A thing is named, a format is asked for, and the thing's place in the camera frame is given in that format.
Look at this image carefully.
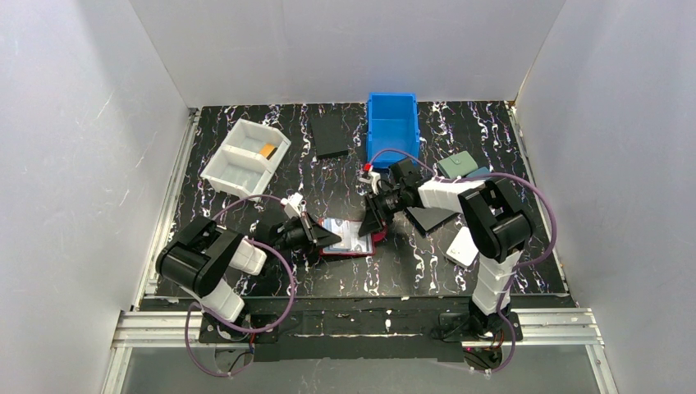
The purple cable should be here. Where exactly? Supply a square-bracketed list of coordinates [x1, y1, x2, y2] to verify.
[183, 195, 297, 379]
[369, 148, 558, 376]

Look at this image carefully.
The aluminium frame rail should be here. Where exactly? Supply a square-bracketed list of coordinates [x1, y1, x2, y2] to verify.
[101, 308, 618, 393]

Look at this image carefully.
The black notebook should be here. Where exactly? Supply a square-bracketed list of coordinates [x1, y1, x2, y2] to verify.
[405, 207, 457, 236]

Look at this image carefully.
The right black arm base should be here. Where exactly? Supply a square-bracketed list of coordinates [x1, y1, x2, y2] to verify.
[429, 308, 524, 373]

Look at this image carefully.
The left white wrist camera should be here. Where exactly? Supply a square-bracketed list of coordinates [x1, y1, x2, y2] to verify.
[281, 193, 306, 218]

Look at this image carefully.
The white divided tray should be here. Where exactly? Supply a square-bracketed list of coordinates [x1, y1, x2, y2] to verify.
[201, 119, 291, 199]

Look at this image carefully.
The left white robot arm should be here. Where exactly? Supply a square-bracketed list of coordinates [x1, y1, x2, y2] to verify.
[155, 213, 341, 323]

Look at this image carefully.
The red card holder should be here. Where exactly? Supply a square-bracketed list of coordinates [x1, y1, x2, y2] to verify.
[319, 218, 376, 257]

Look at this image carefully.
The white card holder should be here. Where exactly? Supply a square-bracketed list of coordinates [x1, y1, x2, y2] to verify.
[446, 227, 479, 268]

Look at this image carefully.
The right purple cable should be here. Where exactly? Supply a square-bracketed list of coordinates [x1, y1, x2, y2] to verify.
[369, 148, 558, 376]

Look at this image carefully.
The black foam pad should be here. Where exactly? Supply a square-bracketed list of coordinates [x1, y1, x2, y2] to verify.
[309, 115, 349, 160]

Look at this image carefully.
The blue card holder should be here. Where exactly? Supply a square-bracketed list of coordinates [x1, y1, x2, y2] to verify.
[466, 167, 491, 178]

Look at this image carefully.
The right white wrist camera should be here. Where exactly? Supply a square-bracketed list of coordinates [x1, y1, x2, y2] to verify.
[359, 163, 382, 194]

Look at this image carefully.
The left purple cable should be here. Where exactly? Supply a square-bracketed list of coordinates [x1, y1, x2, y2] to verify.
[183, 195, 297, 379]

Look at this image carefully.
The orange credit card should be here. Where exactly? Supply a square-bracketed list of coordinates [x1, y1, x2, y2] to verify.
[259, 144, 277, 160]

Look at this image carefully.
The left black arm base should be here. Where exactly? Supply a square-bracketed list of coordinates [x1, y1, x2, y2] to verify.
[198, 312, 281, 349]

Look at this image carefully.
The blue plastic bin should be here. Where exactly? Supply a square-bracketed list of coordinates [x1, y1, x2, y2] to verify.
[366, 92, 420, 169]

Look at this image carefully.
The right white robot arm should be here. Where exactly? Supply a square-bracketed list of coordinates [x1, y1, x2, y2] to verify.
[359, 158, 536, 328]

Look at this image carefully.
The green card holder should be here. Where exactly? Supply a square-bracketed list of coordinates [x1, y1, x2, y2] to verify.
[437, 151, 479, 179]

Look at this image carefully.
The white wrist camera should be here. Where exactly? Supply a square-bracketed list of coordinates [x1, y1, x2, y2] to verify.
[359, 163, 382, 194]
[281, 193, 306, 218]

